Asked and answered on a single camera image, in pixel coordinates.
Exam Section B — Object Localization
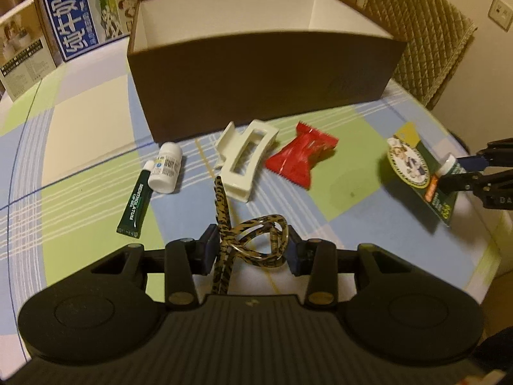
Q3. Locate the beige wall socket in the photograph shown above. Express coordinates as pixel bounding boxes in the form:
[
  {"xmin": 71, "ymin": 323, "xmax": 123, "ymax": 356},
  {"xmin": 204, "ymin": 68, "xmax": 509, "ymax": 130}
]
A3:
[{"xmin": 490, "ymin": 0, "xmax": 513, "ymax": 30}]

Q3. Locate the checked tablecloth desktop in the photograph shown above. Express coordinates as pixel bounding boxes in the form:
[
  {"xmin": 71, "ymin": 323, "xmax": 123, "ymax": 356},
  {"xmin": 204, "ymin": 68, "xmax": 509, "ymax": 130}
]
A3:
[{"xmin": 0, "ymin": 38, "xmax": 508, "ymax": 370}]

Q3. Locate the blue milk carton box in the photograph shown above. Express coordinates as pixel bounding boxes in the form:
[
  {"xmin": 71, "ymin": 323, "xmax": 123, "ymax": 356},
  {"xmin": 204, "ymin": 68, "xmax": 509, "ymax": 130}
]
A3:
[{"xmin": 37, "ymin": 0, "xmax": 173, "ymax": 63}]

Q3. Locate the chair with quilted cover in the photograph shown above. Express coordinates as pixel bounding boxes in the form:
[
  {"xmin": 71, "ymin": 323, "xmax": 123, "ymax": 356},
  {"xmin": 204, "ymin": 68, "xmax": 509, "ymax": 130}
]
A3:
[{"xmin": 363, "ymin": 0, "xmax": 477, "ymax": 110}]

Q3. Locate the white product box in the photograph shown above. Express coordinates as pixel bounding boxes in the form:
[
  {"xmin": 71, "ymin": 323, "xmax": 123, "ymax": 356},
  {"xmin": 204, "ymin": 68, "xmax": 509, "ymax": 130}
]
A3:
[{"xmin": 0, "ymin": 0, "xmax": 57, "ymax": 102}]

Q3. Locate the white hair claw clip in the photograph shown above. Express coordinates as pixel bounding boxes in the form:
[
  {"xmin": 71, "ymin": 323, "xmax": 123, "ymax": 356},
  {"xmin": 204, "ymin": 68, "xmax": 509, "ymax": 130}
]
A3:
[{"xmin": 214, "ymin": 119, "xmax": 278, "ymax": 202}]

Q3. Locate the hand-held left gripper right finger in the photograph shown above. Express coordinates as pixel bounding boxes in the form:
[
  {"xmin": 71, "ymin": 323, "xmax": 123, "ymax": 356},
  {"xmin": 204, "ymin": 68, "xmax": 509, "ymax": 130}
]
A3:
[{"xmin": 286, "ymin": 228, "xmax": 401, "ymax": 307}]

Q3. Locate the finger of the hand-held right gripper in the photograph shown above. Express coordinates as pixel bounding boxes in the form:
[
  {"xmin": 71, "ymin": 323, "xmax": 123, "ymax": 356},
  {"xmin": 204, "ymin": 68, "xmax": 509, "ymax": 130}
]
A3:
[
  {"xmin": 456, "ymin": 138, "xmax": 513, "ymax": 171},
  {"xmin": 437, "ymin": 172, "xmax": 484, "ymax": 194}
]

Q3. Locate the green card with small jar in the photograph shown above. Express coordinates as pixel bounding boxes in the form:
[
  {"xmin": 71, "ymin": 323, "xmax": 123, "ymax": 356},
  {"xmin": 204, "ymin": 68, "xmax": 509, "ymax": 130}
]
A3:
[{"xmin": 385, "ymin": 122, "xmax": 461, "ymax": 229}]

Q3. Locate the green ointment tube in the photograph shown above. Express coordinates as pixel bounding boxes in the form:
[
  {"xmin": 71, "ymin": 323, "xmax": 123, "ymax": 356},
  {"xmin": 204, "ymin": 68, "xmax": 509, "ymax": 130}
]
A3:
[{"xmin": 116, "ymin": 160, "xmax": 156, "ymax": 239}]

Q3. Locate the leopard print headband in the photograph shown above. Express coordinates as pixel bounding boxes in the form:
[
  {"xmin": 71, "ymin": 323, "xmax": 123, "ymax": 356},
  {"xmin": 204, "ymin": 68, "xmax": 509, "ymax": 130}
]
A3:
[{"xmin": 210, "ymin": 174, "xmax": 288, "ymax": 297}]

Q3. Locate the brown cardboard storage box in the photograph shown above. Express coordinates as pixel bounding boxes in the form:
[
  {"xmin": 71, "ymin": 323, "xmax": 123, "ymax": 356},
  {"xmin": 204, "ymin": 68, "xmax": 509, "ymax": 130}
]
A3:
[{"xmin": 127, "ymin": 0, "xmax": 407, "ymax": 143}]

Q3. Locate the white pill bottle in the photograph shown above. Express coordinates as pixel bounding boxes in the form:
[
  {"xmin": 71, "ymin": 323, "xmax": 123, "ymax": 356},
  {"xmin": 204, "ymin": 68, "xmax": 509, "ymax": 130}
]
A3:
[{"xmin": 147, "ymin": 141, "xmax": 183, "ymax": 194}]

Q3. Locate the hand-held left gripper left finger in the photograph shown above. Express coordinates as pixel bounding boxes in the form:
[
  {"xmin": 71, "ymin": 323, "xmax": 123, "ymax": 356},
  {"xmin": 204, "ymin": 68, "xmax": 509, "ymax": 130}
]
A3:
[{"xmin": 90, "ymin": 225, "xmax": 219, "ymax": 310}]

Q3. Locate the red snack packet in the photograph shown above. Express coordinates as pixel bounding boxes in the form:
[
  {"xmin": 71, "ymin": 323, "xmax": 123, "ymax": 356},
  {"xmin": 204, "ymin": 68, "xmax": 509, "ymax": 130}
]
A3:
[{"xmin": 265, "ymin": 122, "xmax": 339, "ymax": 190}]

